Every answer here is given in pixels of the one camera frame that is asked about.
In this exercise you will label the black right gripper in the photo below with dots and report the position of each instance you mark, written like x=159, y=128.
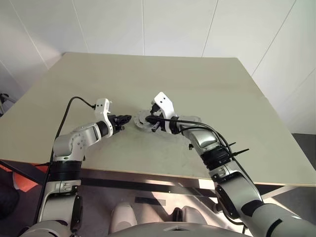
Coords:
x=160, y=126

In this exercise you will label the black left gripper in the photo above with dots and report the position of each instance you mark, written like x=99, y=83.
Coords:
x=116, y=123

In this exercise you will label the silver motor stator housing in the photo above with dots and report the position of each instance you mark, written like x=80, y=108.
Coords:
x=140, y=118

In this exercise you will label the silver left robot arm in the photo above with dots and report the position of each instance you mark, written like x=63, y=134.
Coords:
x=81, y=138

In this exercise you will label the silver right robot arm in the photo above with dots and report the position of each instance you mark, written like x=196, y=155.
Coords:
x=205, y=138

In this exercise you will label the beige rounded shape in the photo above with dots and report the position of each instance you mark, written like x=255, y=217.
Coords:
x=123, y=217
x=195, y=214

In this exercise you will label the grey robot torso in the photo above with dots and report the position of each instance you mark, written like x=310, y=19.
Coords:
x=172, y=232

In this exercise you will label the orange object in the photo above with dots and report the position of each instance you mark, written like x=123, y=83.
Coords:
x=23, y=182

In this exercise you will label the grey tripod stand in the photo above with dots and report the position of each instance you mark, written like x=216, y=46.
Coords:
x=5, y=98

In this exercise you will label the dark rounded object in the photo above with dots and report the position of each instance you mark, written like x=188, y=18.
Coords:
x=7, y=197

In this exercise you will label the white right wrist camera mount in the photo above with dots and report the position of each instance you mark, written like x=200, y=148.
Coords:
x=165, y=102

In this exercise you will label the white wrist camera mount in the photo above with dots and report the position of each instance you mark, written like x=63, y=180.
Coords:
x=102, y=106
x=165, y=102

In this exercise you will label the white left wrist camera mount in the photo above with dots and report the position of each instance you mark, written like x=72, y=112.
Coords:
x=102, y=106

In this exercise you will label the metal table frame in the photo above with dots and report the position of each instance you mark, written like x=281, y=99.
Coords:
x=148, y=179

